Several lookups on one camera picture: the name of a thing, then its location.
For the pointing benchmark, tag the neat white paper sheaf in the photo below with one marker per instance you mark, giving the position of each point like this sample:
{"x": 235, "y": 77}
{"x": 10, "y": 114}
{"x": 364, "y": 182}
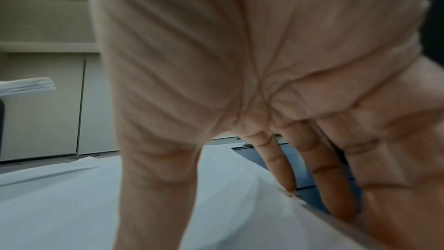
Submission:
{"x": 27, "y": 85}

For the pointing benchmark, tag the pile of white papers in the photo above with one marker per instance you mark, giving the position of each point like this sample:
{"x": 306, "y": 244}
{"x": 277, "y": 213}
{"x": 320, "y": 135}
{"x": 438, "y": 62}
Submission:
{"x": 69, "y": 202}

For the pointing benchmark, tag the black fabric bag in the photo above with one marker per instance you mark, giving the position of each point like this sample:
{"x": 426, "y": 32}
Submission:
{"x": 435, "y": 23}

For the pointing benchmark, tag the grey roller blind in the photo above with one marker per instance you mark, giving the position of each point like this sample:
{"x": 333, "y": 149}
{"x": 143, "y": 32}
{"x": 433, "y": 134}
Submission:
{"x": 41, "y": 122}
{"x": 99, "y": 106}

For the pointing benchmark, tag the person's right hand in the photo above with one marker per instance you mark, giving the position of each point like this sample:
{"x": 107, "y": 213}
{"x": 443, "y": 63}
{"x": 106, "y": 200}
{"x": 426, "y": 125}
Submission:
{"x": 242, "y": 51}

